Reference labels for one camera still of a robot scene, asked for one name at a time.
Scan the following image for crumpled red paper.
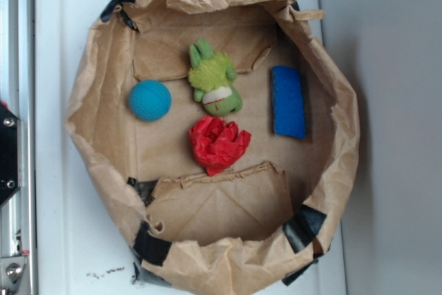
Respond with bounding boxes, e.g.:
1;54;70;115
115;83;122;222
188;115;251;176

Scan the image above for brown paper bag tray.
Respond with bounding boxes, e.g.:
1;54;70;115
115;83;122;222
66;0;360;294

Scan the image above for green plush toy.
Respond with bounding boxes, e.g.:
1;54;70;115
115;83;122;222
188;39;242;116

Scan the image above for blue textured ball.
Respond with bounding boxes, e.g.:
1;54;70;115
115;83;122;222
128;79;172;122

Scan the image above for blue sponge block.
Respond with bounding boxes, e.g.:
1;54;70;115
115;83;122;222
271;66;306;139

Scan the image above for white plastic tray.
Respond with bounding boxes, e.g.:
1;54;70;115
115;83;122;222
33;0;348;295

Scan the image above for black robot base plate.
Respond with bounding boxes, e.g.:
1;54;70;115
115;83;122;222
0;102;20;207

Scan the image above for metal frame rail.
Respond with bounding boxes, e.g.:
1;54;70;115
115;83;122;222
1;0;38;294

